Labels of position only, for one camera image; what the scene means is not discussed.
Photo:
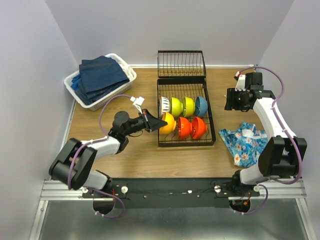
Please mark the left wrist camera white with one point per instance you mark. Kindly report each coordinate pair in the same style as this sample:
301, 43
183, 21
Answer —
137, 103

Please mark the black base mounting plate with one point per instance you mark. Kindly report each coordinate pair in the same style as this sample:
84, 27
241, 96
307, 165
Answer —
137, 193

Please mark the yellow orange bowl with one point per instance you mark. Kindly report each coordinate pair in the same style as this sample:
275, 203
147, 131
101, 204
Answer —
171, 124

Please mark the folded dark blue towels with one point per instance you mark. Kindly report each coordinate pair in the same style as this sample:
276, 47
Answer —
97, 78

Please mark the red orange bowl stack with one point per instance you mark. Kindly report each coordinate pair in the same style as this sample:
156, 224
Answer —
184, 128

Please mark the lime bowl ribbed white outside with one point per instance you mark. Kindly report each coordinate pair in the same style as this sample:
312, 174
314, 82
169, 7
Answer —
173, 106

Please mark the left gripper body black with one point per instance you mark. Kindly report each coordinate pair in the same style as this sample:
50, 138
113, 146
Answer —
143, 123

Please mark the lime green plain bowl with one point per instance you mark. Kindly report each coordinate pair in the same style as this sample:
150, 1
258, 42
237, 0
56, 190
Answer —
188, 106

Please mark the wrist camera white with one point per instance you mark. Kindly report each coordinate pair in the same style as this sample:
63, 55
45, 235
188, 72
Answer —
241, 82
137, 103

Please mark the blue ceramic bowl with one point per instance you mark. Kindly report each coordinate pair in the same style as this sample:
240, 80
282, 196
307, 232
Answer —
201, 106

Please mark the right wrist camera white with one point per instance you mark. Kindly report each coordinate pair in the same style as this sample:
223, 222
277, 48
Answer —
241, 82

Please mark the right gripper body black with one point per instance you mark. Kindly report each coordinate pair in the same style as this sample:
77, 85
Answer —
239, 102

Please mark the black wire dish rack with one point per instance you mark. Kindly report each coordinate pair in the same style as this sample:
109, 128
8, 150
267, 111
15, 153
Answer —
183, 73

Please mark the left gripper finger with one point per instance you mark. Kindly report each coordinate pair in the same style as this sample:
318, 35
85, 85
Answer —
151, 118
156, 124

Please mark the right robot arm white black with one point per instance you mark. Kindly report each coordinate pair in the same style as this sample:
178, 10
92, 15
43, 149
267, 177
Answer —
282, 158

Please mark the blue floral cloth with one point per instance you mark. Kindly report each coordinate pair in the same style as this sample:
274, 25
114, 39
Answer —
245, 144

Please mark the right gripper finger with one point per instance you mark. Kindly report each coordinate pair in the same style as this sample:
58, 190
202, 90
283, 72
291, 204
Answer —
229, 105
232, 93

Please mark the white plastic basket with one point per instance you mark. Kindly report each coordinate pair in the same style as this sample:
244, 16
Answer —
96, 105

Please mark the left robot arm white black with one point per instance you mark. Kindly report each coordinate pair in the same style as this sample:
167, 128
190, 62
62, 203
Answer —
73, 164

